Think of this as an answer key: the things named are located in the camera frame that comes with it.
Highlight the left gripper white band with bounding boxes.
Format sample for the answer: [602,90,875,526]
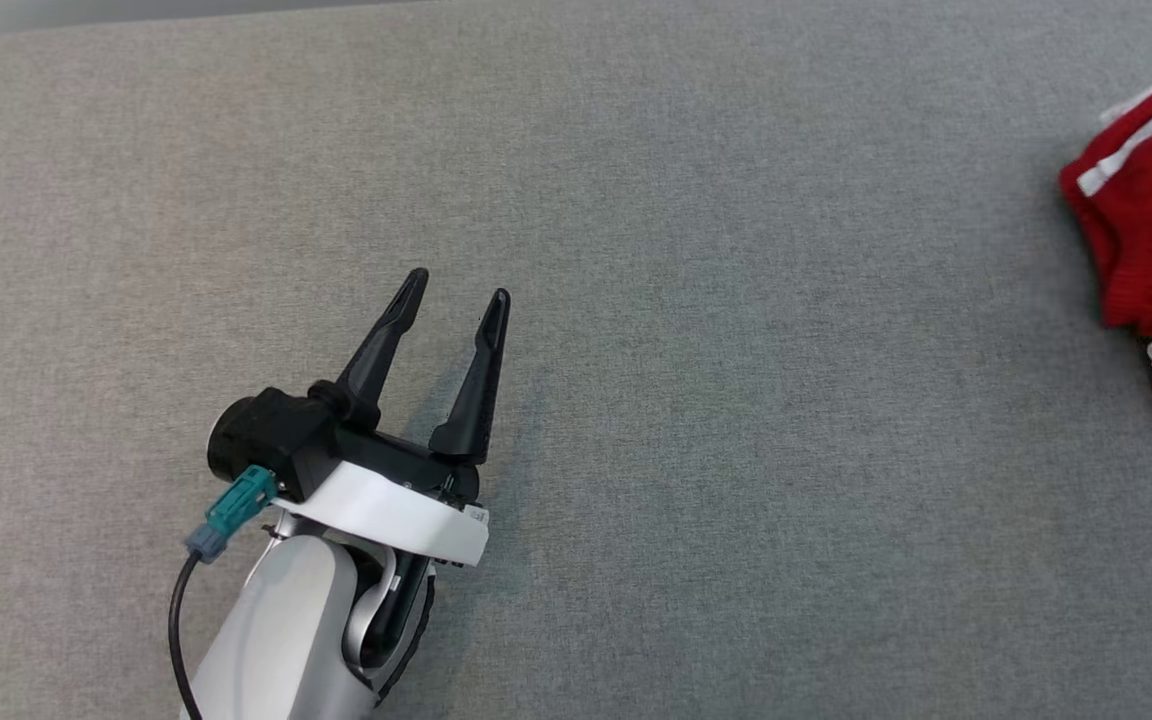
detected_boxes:
[272,267,513,570]

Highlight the left black cable teal connector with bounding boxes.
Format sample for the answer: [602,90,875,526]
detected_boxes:
[168,465,279,720]

